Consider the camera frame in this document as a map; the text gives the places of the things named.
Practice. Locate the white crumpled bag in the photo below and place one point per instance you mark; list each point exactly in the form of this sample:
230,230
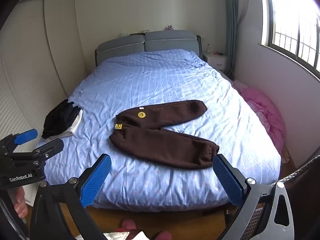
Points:
117,236

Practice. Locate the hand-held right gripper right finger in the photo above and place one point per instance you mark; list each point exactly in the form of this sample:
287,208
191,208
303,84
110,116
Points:
228,182

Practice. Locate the brown pants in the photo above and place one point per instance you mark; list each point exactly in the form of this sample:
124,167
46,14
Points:
155,142

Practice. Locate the black folded clothes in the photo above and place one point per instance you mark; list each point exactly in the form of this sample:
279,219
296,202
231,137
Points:
60,117

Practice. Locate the grey-blue curtain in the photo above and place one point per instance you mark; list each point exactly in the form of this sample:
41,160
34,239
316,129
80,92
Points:
231,17

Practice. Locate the window with grille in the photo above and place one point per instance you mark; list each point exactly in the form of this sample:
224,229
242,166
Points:
292,17

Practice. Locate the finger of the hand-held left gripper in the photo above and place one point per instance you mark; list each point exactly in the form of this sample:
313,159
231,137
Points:
26,136
50,148

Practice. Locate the bed with blue sheet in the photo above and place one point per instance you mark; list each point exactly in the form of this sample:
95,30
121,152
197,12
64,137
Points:
162,80

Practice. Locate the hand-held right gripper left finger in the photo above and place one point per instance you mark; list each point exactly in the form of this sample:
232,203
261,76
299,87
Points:
96,180

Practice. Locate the grey padded headboard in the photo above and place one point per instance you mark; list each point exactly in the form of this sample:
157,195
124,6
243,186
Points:
160,41

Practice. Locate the person's left hand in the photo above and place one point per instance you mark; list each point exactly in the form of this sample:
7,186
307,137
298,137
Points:
21,203

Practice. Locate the flat dark item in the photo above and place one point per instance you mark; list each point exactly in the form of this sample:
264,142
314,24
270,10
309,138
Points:
137,33

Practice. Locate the white wardrobe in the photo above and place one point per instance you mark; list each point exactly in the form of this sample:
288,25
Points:
30,67

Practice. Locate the pink quilt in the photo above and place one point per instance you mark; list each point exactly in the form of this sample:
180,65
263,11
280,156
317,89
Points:
265,110

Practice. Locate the white nightstand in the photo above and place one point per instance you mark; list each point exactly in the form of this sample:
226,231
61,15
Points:
217,61

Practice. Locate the purple toy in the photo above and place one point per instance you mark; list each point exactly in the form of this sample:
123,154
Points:
170,27

